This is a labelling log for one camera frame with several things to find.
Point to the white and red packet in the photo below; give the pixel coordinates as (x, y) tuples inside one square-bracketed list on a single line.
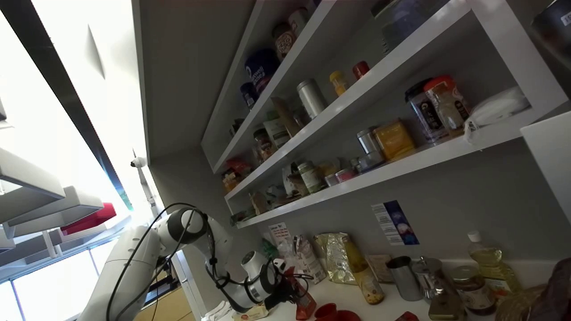
[(281, 236)]

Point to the red cushion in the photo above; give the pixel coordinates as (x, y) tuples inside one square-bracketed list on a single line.
[(90, 218)]

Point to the pale lidded jar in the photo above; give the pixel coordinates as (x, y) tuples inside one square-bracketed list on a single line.
[(297, 19)]

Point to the tan small box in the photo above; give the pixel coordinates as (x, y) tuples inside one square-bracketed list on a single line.
[(379, 268)]

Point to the clear glass mug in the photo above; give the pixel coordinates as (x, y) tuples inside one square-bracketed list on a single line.
[(426, 270)]

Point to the red bowl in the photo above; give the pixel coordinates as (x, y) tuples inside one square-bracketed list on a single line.
[(337, 313)]

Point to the grey bowl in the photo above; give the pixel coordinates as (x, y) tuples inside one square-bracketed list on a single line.
[(404, 19)]

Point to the white printed packet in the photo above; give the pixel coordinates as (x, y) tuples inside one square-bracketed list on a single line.
[(310, 260)]

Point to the white jar with green label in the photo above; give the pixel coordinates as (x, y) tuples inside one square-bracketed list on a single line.
[(310, 177)]

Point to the white cabinet panel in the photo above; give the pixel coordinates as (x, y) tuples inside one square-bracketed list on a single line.
[(551, 161)]

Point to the white camera on pole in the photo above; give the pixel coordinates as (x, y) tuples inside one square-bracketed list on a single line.
[(142, 170)]

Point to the small red object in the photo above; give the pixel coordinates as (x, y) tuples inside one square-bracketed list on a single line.
[(408, 317)]

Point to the large blue canister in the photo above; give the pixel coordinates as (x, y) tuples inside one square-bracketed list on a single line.
[(262, 69)]

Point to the metal cup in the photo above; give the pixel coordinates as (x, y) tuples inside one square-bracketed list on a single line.
[(404, 279)]

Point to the white labelled orange lid canister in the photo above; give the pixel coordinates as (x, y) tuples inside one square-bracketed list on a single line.
[(447, 103)]

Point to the gold foil bag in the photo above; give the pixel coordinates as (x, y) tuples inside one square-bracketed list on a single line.
[(340, 258)]

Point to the black stand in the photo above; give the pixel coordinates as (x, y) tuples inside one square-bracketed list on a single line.
[(158, 288)]

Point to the red lidded jar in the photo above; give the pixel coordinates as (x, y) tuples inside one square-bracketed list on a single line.
[(360, 69)]

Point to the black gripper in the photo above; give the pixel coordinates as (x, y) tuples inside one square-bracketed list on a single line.
[(285, 286)]

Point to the dark glass jar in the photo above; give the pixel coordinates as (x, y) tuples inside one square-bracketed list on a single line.
[(262, 145)]

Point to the yellow oil bottle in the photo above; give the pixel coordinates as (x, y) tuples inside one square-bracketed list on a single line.
[(492, 261)]

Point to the white wall shelf unit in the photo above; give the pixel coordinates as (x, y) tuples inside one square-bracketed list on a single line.
[(417, 161)]

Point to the white plastic bag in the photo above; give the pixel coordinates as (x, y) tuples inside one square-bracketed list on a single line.
[(497, 108)]

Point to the silver metal can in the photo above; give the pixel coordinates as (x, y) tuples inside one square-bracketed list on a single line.
[(312, 99)]

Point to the white tub with green band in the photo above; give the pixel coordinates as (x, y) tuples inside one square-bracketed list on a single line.
[(276, 133)]

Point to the pink flat tin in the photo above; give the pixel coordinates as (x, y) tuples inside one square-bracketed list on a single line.
[(344, 176)]

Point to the small dark blue canister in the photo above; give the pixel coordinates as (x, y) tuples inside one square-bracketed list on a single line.
[(249, 94)]

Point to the dark glass bottle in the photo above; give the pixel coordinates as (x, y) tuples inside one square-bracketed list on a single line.
[(445, 301)]

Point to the yellow spice jar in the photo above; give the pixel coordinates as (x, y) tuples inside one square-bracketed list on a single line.
[(340, 83)]

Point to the glass jar with brown spread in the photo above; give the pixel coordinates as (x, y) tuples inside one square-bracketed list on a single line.
[(474, 293)]

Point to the dark jar with red label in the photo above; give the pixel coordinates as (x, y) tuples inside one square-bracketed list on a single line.
[(285, 38)]

